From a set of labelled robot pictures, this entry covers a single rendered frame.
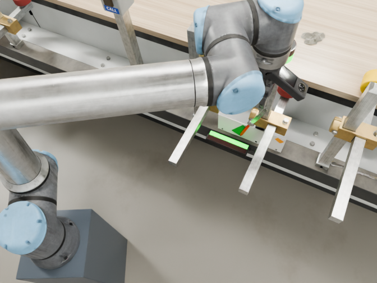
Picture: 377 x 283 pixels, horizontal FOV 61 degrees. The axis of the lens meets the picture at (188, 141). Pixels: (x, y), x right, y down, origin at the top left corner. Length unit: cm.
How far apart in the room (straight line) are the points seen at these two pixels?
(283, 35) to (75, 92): 42
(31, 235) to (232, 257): 108
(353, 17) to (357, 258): 119
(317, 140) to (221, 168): 74
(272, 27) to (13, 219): 91
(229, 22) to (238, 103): 16
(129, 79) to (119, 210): 146
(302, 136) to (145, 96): 96
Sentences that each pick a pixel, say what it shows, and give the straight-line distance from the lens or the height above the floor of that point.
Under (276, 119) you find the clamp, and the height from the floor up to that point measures 87.
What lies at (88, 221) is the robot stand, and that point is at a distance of 132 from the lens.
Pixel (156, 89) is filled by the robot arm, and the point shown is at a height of 138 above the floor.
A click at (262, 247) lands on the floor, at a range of 185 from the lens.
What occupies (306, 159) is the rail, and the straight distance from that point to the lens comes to 126.
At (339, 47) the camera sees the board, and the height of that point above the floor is 90.
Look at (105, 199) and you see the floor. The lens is 199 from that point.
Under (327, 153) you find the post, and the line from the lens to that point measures 117.
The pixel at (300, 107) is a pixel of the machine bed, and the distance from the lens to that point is 137.
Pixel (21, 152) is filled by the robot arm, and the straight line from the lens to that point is 101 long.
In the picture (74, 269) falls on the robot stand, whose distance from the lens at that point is 130.
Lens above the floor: 180
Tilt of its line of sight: 61 degrees down
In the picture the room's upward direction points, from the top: 8 degrees counter-clockwise
